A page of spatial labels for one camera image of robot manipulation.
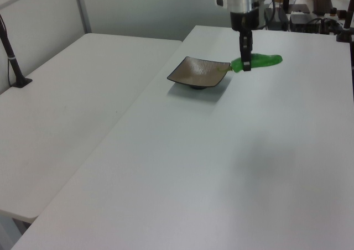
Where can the grey partition post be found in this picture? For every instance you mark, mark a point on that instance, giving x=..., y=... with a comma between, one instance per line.
x=82, y=9

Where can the square brown ceramic plate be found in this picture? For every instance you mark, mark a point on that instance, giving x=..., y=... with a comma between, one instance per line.
x=197, y=71

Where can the green chili pepper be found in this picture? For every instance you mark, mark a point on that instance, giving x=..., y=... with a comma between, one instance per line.
x=265, y=59

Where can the dark brown box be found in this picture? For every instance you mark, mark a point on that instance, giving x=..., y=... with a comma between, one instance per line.
x=322, y=2

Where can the black electronic device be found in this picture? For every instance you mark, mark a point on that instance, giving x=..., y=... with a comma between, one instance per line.
x=304, y=23

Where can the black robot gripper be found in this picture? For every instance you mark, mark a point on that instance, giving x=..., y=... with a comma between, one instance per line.
x=245, y=20

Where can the black camera stand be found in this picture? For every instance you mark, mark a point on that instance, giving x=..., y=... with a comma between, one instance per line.
x=345, y=28
x=13, y=64

